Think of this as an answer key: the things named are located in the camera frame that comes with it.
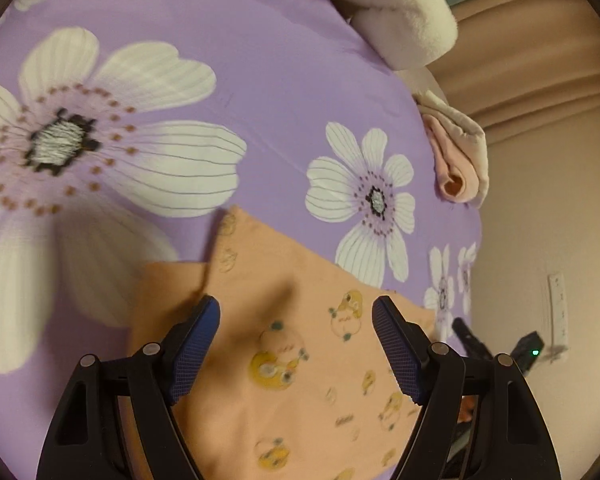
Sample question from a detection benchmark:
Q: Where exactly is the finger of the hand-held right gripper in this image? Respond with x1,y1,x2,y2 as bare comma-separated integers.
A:
451,316,488,358

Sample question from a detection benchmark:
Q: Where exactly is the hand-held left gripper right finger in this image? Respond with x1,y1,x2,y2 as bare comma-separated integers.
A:
371,295,562,480

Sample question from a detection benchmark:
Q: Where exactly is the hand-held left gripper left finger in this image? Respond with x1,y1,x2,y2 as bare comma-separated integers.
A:
36,295,222,480

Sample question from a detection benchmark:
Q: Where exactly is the orange cartoon print shirt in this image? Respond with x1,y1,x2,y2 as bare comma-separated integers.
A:
128,205,437,480

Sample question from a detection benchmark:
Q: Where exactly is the beige pink folded garment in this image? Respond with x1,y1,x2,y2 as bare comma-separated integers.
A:
395,67,491,208

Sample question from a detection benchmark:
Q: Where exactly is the purple floral bedsheet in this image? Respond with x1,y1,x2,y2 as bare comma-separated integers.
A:
0,0,483,461

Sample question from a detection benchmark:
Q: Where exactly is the beige curtain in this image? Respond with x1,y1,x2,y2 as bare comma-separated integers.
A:
425,0,600,131

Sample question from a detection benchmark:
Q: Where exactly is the white plush blanket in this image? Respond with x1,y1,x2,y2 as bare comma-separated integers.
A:
285,0,458,71

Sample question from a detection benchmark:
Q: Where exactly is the white wall socket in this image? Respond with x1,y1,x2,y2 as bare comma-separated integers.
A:
547,272,568,361

